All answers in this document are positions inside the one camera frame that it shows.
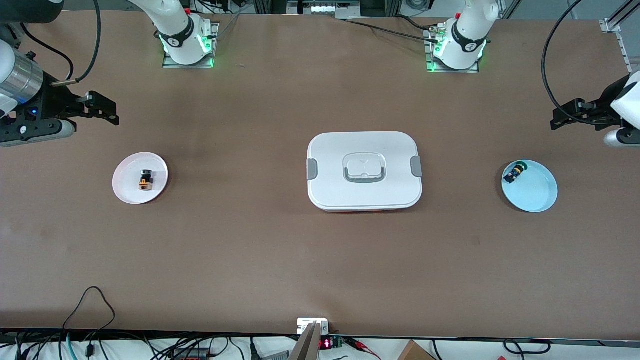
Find white lunch box grey clips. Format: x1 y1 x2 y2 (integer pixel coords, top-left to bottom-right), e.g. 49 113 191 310
306 131 424 213

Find brown cardboard box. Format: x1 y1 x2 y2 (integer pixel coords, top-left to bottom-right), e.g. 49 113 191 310
397 340 437 360

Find small white electronics box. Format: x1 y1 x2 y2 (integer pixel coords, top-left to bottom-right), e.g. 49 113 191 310
297 318 330 335

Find blue yellow small part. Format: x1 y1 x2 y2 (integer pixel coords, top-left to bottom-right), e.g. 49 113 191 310
503 162 530 185

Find pink round plate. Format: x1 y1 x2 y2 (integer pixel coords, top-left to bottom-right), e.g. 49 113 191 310
112 152 169 205

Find light blue round plate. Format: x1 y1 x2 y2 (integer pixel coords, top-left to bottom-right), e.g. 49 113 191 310
501 159 559 214

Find white power strip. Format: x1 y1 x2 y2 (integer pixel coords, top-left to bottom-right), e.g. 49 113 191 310
287 0 362 17

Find grey metal bar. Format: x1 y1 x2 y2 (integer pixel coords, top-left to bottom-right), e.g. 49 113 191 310
288 321 322 360

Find red clip lead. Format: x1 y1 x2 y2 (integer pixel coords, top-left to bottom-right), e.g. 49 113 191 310
345 337 382 360

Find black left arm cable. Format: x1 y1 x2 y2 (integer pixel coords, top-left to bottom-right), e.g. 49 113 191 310
541 0 621 126

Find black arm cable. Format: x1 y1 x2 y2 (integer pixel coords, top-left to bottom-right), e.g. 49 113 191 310
541 0 621 126
20 0 103 87

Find aluminium frame profile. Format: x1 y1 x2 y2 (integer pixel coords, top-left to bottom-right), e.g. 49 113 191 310
599 0 640 101

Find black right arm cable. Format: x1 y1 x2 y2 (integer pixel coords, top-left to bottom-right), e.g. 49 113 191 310
20 0 103 87

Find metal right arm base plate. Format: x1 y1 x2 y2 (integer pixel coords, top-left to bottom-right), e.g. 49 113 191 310
162 22 220 69

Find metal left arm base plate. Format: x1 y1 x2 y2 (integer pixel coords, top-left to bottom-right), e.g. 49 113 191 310
425 25 480 74

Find black looped cable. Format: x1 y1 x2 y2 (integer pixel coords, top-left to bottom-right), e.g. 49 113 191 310
62 286 117 346

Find black cable to base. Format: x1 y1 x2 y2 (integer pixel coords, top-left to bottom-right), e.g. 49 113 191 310
344 19 443 43

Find black coiled thin cable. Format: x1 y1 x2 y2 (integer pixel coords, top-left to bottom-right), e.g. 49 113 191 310
502 338 552 355

